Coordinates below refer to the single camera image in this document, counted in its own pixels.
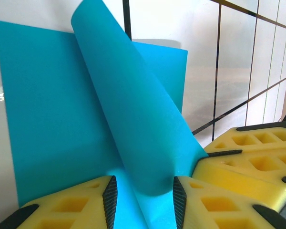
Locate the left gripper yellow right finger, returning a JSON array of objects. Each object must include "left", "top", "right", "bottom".
[{"left": 172, "top": 176, "right": 286, "bottom": 229}]

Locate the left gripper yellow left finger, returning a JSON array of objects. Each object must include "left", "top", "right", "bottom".
[{"left": 0, "top": 175, "right": 118, "bottom": 229}]

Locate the blue paper sheet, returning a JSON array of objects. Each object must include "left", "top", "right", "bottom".
[{"left": 0, "top": 0, "right": 209, "bottom": 229}]

